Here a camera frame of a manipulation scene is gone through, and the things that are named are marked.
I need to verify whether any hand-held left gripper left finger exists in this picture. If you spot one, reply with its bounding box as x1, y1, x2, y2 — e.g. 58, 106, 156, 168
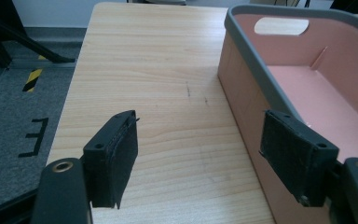
82, 109, 141, 210

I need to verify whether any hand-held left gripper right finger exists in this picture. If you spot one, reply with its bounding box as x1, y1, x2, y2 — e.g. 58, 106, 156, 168
259, 109, 340, 208

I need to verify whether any black tape floor mark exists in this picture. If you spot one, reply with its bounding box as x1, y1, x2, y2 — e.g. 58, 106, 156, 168
18, 117, 49, 159

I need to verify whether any pink storage basket grey rim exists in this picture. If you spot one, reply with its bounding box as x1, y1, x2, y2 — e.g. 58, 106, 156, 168
216, 4, 358, 224

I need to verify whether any yellow black hazard tape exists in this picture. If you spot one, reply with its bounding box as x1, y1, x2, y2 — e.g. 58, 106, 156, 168
21, 54, 48, 93

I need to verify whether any black metal stand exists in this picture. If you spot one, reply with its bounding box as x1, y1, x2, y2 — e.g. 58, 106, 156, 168
0, 0, 76, 69

